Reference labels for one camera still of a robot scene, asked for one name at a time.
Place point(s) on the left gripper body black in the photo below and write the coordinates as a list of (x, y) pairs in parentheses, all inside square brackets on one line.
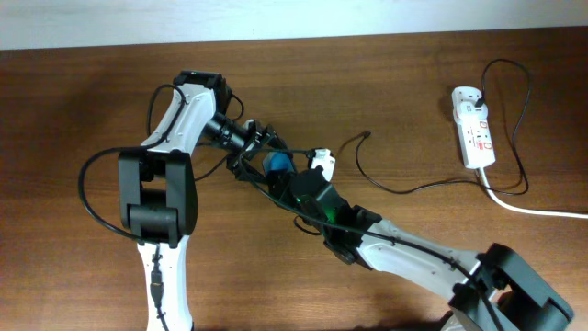
[(254, 139)]

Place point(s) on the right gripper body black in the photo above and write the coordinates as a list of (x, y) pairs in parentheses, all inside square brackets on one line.
[(285, 187)]

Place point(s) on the blue screen Galaxy smartphone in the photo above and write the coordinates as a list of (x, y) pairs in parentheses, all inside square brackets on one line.
[(277, 162)]

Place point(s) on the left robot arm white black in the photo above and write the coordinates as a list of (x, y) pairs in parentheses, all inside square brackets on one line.
[(157, 190)]

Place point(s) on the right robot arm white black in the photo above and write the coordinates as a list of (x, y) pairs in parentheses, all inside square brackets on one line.
[(494, 290)]

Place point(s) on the white USB charger plug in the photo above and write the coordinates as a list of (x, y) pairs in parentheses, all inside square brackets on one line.
[(465, 112)]

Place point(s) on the white power strip red switches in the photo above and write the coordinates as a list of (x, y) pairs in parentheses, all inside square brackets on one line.
[(474, 137)]

